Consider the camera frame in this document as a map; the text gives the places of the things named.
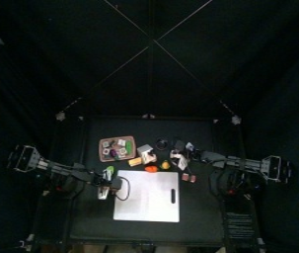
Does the yellow egg toy sushi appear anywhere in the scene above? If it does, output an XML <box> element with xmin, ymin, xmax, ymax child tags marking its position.
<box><xmin>127</xmin><ymin>157</ymin><xmax>144</xmax><ymax>167</ymax></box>

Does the white plastic cutting board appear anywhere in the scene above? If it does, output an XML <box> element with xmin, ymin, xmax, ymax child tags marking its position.
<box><xmin>112</xmin><ymin>169</ymin><xmax>182</xmax><ymax>223</ymax></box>

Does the yellow orange toy food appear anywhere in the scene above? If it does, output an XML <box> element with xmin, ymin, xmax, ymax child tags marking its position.
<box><xmin>159</xmin><ymin>159</ymin><xmax>172</xmax><ymax>171</ymax></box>

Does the brown rectangular tray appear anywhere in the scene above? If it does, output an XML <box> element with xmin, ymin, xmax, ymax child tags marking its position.
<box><xmin>98</xmin><ymin>135</ymin><xmax>139</xmax><ymax>163</ymax></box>

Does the grey white small box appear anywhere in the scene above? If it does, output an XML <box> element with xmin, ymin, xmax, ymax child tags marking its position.
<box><xmin>136</xmin><ymin>143</ymin><xmax>155</xmax><ymax>158</ymax></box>

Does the white text label sticker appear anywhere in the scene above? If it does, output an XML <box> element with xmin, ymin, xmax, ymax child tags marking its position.
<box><xmin>226</xmin><ymin>211</ymin><xmax>255</xmax><ymax>241</ymax></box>

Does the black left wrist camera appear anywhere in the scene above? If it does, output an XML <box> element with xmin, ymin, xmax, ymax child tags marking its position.
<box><xmin>110</xmin><ymin>177</ymin><xmax>124</xmax><ymax>191</ymax></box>

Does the black camera cable loop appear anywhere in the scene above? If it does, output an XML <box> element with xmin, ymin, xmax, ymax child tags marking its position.
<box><xmin>114</xmin><ymin>175</ymin><xmax>132</xmax><ymax>203</ymax></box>

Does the black ring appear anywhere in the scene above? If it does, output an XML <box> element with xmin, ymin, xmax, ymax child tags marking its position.
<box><xmin>154</xmin><ymin>137</ymin><xmax>170</xmax><ymax>151</ymax></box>

